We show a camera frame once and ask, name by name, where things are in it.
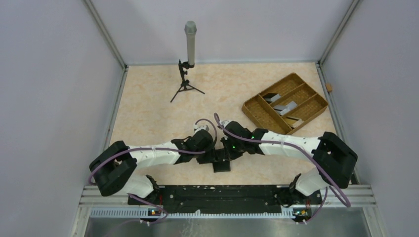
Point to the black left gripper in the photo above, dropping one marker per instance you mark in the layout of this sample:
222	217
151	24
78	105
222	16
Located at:
210	158

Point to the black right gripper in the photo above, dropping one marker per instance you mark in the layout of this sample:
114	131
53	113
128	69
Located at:
229	154

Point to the black leather card holder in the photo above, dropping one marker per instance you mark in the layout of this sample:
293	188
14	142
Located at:
219	159

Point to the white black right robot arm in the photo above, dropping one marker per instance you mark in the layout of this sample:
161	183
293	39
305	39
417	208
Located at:
334	161

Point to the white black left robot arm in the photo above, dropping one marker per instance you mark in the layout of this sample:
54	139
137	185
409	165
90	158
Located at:
112	171

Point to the black card stack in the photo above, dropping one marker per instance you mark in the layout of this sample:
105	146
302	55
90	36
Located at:
271	97

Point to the silver card stack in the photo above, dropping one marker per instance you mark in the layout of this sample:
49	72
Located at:
283	109

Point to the gold card stack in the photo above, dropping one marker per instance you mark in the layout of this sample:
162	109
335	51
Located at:
293	122

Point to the black mini tripod stand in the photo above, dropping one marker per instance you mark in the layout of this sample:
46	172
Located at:
185	83

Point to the grey microphone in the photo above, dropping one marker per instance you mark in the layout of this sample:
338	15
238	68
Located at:
190	31

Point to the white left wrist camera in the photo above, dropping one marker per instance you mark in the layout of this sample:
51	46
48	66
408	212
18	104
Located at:
200	127

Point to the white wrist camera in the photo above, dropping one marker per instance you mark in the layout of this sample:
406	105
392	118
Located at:
223	123
200	127

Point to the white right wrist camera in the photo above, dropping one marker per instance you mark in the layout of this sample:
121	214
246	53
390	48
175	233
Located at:
223	123

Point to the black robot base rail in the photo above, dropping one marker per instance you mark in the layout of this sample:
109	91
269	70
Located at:
230	199

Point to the small wooden wall block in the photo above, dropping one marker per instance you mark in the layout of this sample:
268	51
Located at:
329	87

